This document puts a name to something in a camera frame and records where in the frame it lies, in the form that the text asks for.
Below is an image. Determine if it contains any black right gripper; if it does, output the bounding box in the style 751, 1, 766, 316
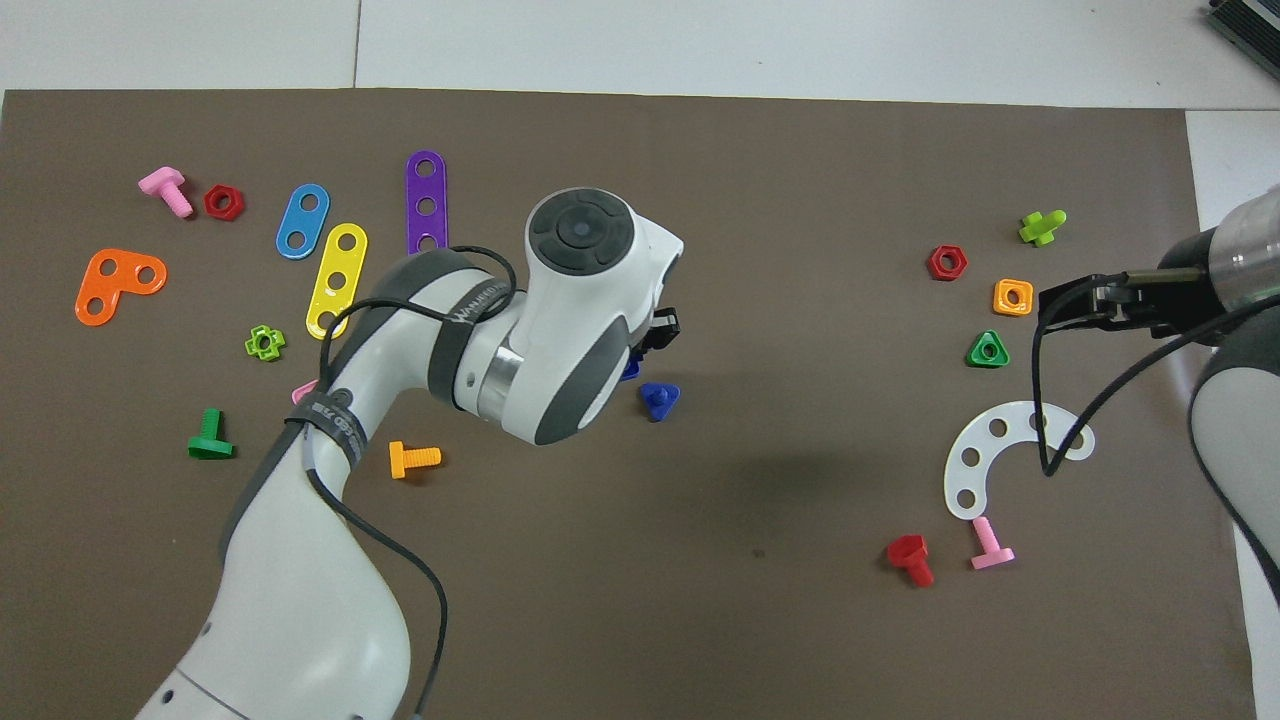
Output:
1037, 262, 1216, 336

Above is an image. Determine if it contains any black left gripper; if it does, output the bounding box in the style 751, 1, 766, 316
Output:
640, 308, 682, 353

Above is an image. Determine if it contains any lime cross-head plastic bolt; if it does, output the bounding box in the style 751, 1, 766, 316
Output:
1018, 209, 1068, 247

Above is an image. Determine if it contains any white curved perforated plate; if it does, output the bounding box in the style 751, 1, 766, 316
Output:
943, 401, 1097, 521

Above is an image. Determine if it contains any brown table mat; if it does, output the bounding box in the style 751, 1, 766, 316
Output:
0, 88, 1259, 720

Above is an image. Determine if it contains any pink plastic bolt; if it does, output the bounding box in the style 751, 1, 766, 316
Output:
138, 166, 195, 219
970, 516, 1016, 571

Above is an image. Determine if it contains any purple four-hole strip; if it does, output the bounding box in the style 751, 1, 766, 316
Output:
405, 150, 448, 256

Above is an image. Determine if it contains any red plastic bolt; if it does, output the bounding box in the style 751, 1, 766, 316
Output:
886, 534, 936, 588

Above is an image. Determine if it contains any orange plastic bolt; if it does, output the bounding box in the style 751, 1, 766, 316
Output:
388, 440, 442, 480

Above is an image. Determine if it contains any yellow three-hole strip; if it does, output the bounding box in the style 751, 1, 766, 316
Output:
305, 222, 369, 342

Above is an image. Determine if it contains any black ribbed device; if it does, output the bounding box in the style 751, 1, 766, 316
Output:
1205, 0, 1280, 56

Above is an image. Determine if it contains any blue two-hole strip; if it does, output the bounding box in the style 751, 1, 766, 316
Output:
275, 183, 331, 261

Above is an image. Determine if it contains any green plastic bolt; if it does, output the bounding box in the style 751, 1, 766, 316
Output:
187, 407, 237, 461

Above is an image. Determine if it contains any orange heart-shaped plate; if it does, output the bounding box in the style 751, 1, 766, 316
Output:
75, 248, 169, 327

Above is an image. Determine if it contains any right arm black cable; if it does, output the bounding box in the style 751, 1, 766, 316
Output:
1035, 295, 1280, 479

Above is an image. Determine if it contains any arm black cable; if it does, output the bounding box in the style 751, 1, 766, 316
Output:
283, 245, 519, 720
1035, 295, 1280, 479

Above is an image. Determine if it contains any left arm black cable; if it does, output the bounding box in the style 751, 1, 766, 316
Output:
283, 245, 519, 720

